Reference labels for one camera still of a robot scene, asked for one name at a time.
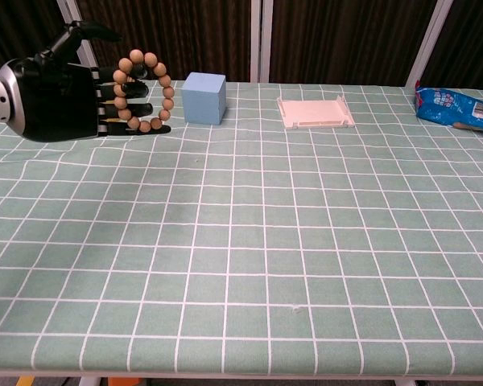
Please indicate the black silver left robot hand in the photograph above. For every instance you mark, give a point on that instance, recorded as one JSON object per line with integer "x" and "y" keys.
{"x": 56, "y": 100}

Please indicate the dark brown ribbed curtain panel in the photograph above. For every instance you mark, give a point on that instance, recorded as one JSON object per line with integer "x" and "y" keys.
{"x": 20, "y": 28}
{"x": 346, "y": 40}
{"x": 471, "y": 44}
{"x": 177, "y": 32}

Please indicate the light blue foam cube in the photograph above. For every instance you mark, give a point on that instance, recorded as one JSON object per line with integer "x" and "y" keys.
{"x": 203, "y": 102}

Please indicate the green checked tablecloth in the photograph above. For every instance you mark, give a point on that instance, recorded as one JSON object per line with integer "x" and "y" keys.
{"x": 241, "y": 241}

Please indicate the white plastic tray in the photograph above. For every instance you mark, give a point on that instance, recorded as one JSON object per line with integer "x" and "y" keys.
{"x": 314, "y": 113}

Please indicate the blue snack bag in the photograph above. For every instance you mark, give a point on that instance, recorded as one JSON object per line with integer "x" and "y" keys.
{"x": 451, "y": 108}

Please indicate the white aluminium frame post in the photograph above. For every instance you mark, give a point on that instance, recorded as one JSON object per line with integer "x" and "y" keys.
{"x": 428, "y": 44}
{"x": 74, "y": 16}
{"x": 261, "y": 40}

